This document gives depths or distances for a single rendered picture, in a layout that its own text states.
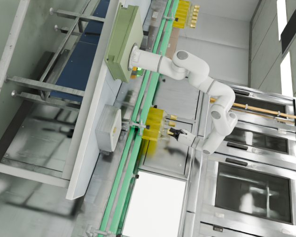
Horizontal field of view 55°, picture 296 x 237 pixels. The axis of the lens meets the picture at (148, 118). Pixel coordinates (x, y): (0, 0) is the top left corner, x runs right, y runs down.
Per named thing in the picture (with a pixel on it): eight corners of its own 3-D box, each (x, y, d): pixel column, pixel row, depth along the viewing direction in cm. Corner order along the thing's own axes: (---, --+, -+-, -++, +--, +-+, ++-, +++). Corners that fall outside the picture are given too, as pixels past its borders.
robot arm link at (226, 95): (207, 88, 141) (233, 103, 137) (218, 74, 148) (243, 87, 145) (199, 105, 152) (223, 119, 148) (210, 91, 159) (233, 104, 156)
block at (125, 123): (118, 130, 178) (128, 132, 178) (117, 122, 170) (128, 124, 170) (119, 125, 180) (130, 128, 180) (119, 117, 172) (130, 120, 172)
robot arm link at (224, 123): (208, 111, 166) (196, 127, 158) (223, 89, 149) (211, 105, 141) (231, 127, 164) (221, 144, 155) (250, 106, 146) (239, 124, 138)
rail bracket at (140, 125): (128, 134, 179) (148, 138, 179) (129, 119, 165) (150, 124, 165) (130, 130, 181) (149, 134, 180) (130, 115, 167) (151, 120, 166)
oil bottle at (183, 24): (163, 25, 252) (194, 31, 250) (163, 19, 247) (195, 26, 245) (164, 20, 255) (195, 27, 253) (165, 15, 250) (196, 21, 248)
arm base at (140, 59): (126, 65, 146) (154, 72, 144) (132, 41, 146) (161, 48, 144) (131, 69, 161) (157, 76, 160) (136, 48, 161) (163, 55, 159)
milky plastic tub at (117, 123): (98, 150, 164) (113, 153, 164) (95, 130, 146) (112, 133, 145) (107, 125, 174) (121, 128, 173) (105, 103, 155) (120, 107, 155)
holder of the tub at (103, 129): (99, 153, 169) (111, 156, 168) (95, 129, 146) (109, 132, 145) (107, 129, 178) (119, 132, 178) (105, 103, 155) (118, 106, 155)
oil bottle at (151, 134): (129, 135, 187) (160, 142, 185) (129, 130, 182) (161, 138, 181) (131, 128, 190) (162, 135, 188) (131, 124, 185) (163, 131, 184)
